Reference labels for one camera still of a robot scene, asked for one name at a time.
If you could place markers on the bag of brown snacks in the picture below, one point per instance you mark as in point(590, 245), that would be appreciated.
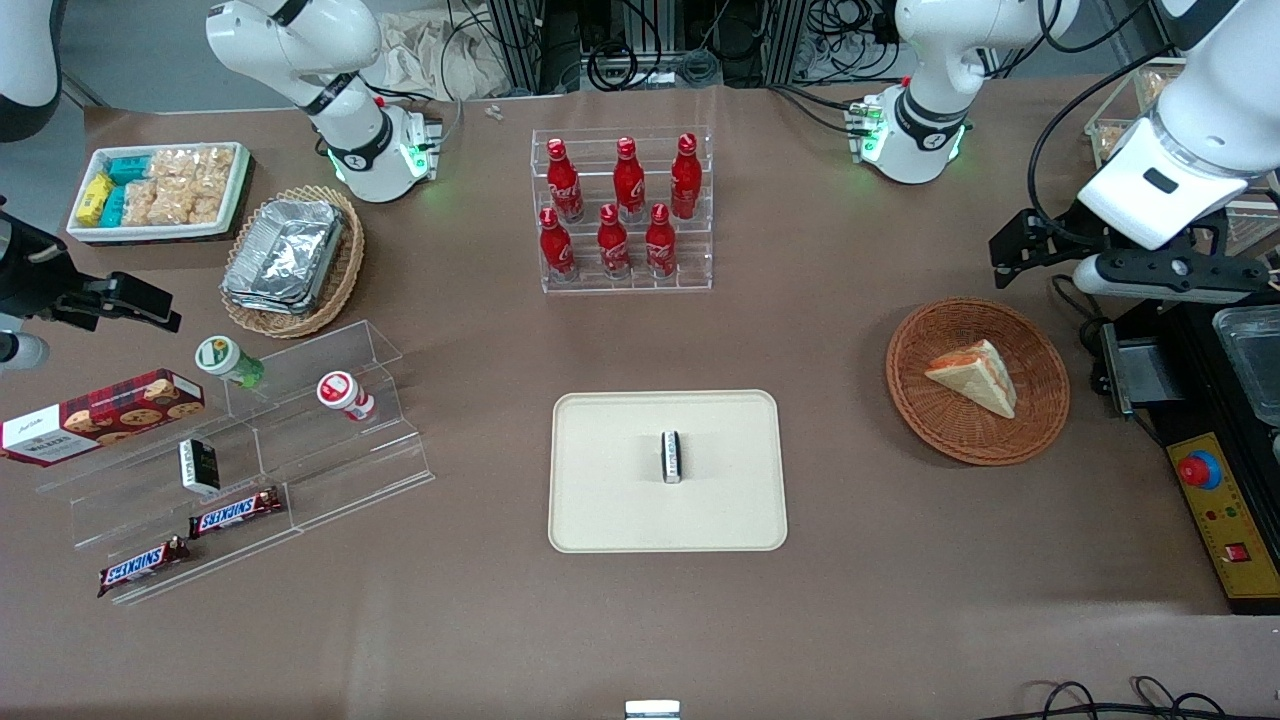
point(1115, 140)

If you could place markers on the teal snack packet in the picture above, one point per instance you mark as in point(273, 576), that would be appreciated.
point(114, 207)
point(130, 169)

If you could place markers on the red tartan cookie box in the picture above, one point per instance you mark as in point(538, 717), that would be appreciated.
point(100, 415)

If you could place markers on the clear bag of crackers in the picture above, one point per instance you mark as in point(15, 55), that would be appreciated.
point(190, 205)
point(140, 203)
point(190, 165)

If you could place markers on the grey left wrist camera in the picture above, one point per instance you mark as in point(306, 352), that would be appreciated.
point(1170, 278)

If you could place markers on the crumpled beige cloth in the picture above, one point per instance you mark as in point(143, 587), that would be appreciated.
point(420, 55)

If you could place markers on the yellow black control box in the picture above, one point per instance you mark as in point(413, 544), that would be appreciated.
point(1225, 540)

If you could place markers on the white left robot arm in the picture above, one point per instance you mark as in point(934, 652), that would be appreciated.
point(925, 130)

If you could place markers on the red cola bottle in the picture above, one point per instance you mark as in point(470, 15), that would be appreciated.
point(556, 248)
point(660, 243)
point(628, 182)
point(686, 180)
point(564, 185)
point(612, 245)

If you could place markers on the green capped small bottle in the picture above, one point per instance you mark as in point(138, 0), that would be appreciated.
point(225, 358)

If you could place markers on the Snickers chocolate bar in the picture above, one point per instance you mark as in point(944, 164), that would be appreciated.
point(142, 566)
point(235, 513)

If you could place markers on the clear acrylic stepped shelf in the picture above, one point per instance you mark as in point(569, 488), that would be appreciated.
point(340, 470)

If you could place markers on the grey metal bracket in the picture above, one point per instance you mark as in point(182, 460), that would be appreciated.
point(1140, 372)

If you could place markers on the black machine base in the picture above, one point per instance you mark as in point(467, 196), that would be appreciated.
point(1195, 390)

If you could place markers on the small black white box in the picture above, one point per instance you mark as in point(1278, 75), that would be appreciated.
point(672, 457)

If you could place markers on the red capped small bottle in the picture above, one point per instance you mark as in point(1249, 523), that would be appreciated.
point(342, 392)

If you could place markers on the beige rectangular tray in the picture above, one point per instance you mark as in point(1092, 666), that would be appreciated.
point(610, 500)

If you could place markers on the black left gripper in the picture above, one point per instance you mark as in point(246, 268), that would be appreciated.
point(1058, 236)

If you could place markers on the stacked aluminium foil trays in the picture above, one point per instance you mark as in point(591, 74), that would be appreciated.
point(285, 255)

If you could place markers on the red emergency stop button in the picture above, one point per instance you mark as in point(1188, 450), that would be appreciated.
point(1199, 470)

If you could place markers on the white rectangular snack bin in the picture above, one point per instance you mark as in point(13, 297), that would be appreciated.
point(235, 200)

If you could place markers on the triangular sandwich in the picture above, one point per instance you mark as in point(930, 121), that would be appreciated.
point(975, 378)

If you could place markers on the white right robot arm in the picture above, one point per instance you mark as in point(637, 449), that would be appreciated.
point(352, 150)

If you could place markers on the oval light wicker basket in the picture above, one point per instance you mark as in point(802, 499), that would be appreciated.
point(345, 270)

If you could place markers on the round brown wicker basket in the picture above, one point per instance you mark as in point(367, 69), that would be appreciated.
point(930, 410)

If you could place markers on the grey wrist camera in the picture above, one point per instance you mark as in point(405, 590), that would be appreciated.
point(1170, 278)
point(20, 351)

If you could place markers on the small black carton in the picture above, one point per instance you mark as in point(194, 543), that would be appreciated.
point(199, 466)

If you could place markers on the clear plastic container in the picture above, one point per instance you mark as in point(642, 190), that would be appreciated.
point(1250, 360)

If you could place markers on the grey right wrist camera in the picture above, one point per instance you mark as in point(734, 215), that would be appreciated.
point(20, 351)

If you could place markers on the yellow snack packet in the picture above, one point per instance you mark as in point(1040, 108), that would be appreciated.
point(94, 198)

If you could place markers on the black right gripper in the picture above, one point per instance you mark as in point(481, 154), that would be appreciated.
point(30, 272)

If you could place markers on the aluminium frame post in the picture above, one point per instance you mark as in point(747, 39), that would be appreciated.
point(790, 40)
point(525, 45)

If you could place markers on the clear acrylic bottle rack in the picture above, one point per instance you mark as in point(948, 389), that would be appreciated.
point(590, 285)

